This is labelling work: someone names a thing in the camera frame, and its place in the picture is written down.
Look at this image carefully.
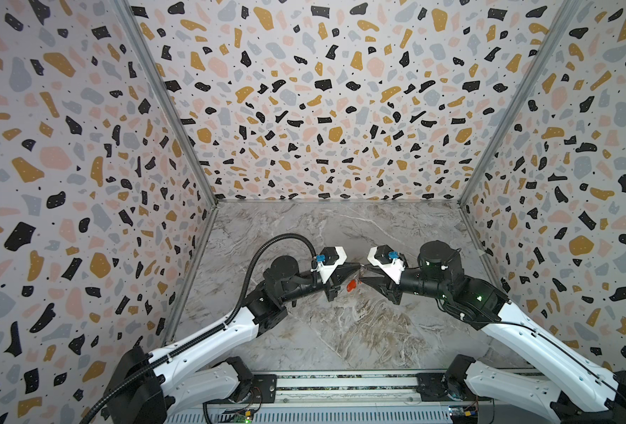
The metal keyring plate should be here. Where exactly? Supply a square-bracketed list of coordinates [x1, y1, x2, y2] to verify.
[350, 263, 368, 287]

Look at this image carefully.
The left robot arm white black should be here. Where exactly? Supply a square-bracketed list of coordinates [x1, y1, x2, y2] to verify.
[103, 255, 361, 423]

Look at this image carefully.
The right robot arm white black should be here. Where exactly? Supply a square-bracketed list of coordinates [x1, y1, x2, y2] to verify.
[364, 241, 626, 423]

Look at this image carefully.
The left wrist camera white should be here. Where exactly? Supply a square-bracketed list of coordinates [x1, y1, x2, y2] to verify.
[312, 247, 348, 284]

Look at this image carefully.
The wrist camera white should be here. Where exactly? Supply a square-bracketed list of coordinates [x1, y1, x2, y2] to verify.
[312, 247, 348, 284]
[367, 245, 407, 284]

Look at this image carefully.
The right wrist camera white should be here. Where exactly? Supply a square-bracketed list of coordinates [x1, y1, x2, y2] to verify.
[367, 245, 407, 284]

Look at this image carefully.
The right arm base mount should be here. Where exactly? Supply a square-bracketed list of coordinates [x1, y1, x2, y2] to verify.
[415, 354, 482, 402]

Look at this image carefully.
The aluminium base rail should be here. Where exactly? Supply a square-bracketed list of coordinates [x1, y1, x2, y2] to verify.
[238, 369, 505, 412]

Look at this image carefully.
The perforated cable tray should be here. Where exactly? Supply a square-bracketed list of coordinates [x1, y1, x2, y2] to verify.
[166, 407, 454, 424]

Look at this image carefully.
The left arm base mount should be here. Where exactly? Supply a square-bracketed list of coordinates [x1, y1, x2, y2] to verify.
[207, 356, 278, 404]

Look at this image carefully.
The left black corrugated cable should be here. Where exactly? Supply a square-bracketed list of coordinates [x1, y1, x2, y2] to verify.
[79, 232, 318, 424]

